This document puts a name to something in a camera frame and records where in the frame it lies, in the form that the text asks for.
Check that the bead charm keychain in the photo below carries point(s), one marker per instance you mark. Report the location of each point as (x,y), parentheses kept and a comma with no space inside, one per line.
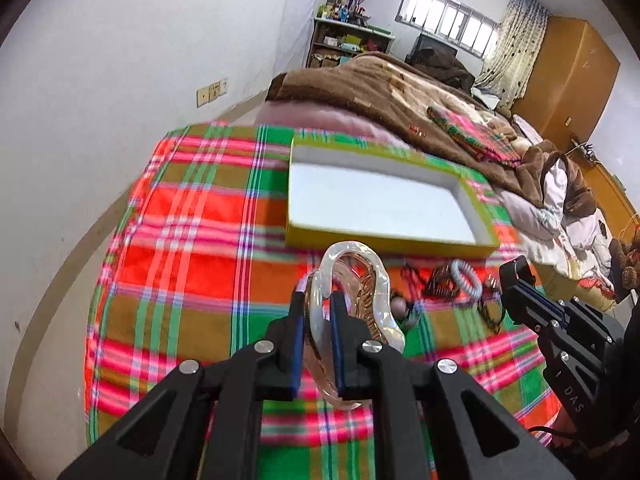
(406,313)

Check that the patterned curtain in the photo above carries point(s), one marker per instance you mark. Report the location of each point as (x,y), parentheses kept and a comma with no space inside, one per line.
(506,72)

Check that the red green plaid cloth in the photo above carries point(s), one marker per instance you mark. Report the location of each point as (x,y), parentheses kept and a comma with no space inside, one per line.
(198,267)

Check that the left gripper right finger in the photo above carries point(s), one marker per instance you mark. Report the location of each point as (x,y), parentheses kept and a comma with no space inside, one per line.
(431,420)

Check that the dark chair with clothes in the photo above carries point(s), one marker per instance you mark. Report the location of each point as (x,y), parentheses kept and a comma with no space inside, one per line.
(437,60)

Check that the white quilt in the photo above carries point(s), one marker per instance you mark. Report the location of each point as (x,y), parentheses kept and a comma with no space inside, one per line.
(566,239)

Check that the brown fleece blanket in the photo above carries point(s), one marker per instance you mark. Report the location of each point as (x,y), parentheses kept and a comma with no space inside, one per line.
(396,95)

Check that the folded plaid cloth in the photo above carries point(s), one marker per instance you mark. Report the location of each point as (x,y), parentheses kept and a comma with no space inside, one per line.
(484,144)

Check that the window with bars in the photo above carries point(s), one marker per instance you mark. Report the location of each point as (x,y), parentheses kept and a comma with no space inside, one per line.
(454,22)

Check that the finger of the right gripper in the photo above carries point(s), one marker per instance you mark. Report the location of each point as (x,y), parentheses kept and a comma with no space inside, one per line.
(519,295)
(550,304)

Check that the yellow shallow cardboard box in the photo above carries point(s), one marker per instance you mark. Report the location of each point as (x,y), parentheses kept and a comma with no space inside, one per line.
(396,202)

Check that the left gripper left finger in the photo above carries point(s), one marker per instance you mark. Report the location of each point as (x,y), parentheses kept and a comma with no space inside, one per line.
(203,421)

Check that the orange wooden wardrobe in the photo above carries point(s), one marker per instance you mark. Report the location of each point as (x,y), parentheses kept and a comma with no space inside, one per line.
(570,84)

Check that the wall socket plate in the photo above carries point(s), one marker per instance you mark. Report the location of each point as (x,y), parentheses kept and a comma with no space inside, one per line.
(211,92)

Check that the wooden shelf unit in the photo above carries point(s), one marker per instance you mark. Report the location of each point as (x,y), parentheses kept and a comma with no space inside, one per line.
(334,42)

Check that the pearly white hair claw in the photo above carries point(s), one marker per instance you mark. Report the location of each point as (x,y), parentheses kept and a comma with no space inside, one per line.
(357,271)

